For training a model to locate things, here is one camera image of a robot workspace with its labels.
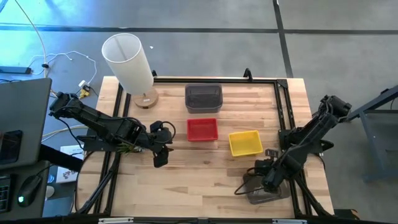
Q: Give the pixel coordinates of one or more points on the white cylindrical lamp shade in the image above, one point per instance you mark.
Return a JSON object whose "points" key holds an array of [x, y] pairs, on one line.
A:
{"points": [[130, 68]]}

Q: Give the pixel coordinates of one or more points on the black stand bar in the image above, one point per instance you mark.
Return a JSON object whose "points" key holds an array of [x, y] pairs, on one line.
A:
{"points": [[59, 157]]}

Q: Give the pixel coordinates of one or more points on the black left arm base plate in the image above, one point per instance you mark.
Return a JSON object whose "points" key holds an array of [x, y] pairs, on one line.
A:
{"points": [[93, 144]]}

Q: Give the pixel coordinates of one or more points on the white cardboard box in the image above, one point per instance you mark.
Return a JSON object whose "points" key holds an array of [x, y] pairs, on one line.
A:
{"points": [[65, 175]]}

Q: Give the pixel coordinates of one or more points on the blue-grey metal shelf frame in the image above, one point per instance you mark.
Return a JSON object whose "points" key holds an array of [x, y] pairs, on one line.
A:
{"points": [[385, 137]]}

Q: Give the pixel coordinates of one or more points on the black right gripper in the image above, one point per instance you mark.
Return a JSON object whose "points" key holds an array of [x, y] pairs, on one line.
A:
{"points": [[265, 164]]}

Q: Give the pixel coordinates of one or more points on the black frame clamp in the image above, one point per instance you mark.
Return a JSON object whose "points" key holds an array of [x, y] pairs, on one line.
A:
{"points": [[247, 74], [154, 73]]}

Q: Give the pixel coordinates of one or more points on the yellow plastic mesh basket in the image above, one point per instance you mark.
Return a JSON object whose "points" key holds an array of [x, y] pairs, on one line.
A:
{"points": [[245, 143]]}

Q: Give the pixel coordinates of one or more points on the black power strip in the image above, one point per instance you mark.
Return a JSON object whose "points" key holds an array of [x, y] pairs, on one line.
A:
{"points": [[15, 70]]}

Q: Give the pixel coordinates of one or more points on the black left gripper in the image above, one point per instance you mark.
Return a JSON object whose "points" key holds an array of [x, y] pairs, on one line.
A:
{"points": [[161, 138]]}

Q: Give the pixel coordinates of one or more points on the grey laptop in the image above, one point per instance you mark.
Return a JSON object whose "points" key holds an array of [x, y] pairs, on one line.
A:
{"points": [[25, 109]]}

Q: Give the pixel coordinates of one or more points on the black aluminium table frame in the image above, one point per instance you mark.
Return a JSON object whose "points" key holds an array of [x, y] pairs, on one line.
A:
{"points": [[202, 80]]}

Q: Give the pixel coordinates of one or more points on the black keyboard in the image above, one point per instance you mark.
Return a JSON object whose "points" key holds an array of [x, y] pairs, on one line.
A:
{"points": [[3, 194]]}

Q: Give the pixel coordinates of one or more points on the small green plant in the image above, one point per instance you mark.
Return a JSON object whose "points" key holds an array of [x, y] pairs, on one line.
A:
{"points": [[127, 147]]}

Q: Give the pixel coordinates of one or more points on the red plastic mesh basket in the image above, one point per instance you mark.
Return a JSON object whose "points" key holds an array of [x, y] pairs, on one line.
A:
{"points": [[202, 129]]}

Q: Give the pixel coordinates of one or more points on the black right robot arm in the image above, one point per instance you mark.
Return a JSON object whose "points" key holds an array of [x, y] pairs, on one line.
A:
{"points": [[311, 130]]}

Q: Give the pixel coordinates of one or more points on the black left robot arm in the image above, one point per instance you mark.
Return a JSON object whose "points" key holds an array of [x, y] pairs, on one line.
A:
{"points": [[102, 124]]}

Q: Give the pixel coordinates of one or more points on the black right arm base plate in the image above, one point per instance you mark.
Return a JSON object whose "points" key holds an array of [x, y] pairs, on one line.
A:
{"points": [[284, 140]]}

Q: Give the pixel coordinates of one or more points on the black computer mouse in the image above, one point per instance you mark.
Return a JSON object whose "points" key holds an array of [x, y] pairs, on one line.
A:
{"points": [[29, 189]]}

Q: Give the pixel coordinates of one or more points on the round wooden lamp base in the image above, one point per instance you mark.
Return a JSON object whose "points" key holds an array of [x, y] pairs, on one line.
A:
{"points": [[149, 101]]}

